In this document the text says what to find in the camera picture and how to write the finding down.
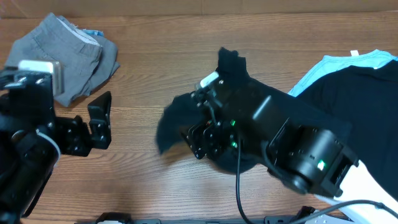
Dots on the folded grey trousers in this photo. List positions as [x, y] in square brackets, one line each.
[88, 60]

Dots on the folded blue white cloth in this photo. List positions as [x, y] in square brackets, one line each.
[94, 32]

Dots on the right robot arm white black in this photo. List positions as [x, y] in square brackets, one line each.
[254, 124]

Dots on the black t-shirt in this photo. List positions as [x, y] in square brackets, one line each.
[183, 111]
[367, 99]

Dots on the light blue t-shirt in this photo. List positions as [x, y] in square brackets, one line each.
[329, 64]

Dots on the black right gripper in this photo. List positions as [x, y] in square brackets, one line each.
[208, 137]

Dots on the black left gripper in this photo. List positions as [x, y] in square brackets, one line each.
[99, 114]

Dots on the black t-shirt in pile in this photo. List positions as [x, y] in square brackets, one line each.
[367, 99]

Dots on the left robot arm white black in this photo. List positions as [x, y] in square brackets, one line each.
[33, 137]

